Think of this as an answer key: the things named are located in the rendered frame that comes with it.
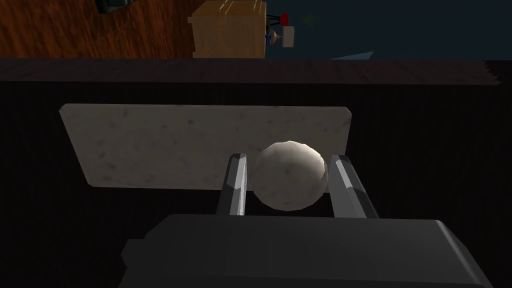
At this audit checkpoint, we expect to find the light wooden cabinet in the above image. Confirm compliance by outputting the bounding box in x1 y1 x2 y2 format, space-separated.
187 0 296 60

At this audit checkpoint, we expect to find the pale stone ball knob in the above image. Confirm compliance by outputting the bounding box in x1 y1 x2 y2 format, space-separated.
249 140 330 212

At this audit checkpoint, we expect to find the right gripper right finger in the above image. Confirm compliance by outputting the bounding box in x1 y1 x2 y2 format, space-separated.
328 154 380 220

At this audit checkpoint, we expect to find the pale stone drawer front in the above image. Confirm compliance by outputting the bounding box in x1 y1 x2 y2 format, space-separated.
58 103 353 194

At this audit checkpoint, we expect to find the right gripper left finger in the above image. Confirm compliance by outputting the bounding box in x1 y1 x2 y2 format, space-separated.
215 152 249 217

